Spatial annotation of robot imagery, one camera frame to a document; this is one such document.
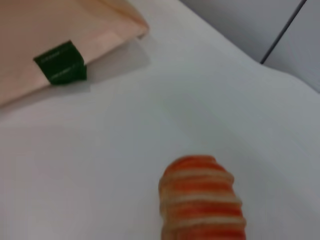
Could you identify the orange striped bread loaf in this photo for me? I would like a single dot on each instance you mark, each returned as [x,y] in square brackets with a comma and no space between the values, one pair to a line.
[202,200]

